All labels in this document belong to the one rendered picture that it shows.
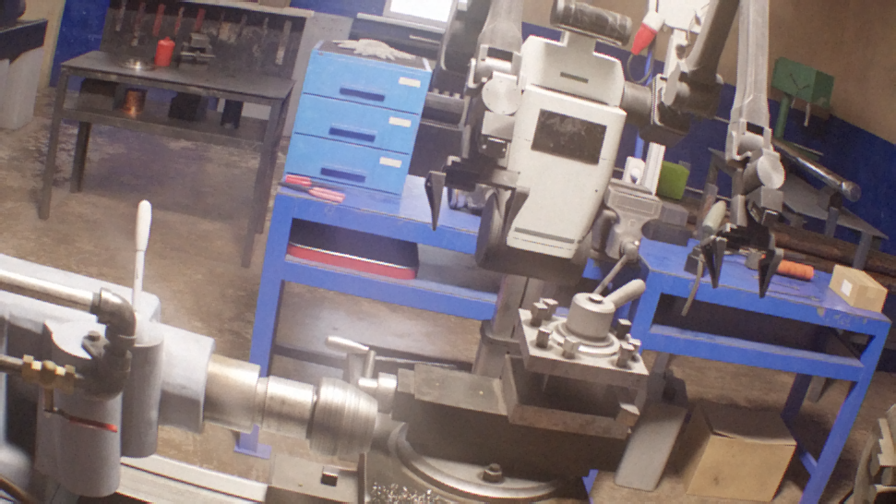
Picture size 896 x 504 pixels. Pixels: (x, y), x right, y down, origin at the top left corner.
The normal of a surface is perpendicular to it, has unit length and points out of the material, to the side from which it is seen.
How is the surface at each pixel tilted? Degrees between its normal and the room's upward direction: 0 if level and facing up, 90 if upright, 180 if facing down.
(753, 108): 68
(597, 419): 90
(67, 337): 0
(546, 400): 0
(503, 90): 60
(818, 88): 90
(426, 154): 90
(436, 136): 90
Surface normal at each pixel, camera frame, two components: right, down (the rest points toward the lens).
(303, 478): 0.22, -0.94
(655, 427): -0.16, 0.24
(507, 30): 0.15, -0.07
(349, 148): 0.06, 0.29
